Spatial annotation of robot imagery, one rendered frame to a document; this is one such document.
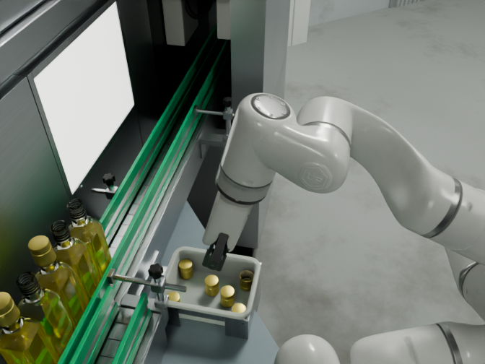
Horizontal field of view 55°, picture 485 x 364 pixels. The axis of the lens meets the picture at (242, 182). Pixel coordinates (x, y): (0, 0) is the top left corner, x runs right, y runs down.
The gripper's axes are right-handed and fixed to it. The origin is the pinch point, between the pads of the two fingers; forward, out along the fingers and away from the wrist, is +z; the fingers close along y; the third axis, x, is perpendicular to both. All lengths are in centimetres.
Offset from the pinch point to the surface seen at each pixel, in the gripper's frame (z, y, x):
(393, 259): 100, -105, 84
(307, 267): 110, -92, 46
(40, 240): 9.5, 3.1, -28.6
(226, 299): 37.0, -15.2, 6.9
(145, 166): 35, -46, -25
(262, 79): 22, -90, -2
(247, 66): 19, -90, -8
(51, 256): 11.9, 3.8, -26.4
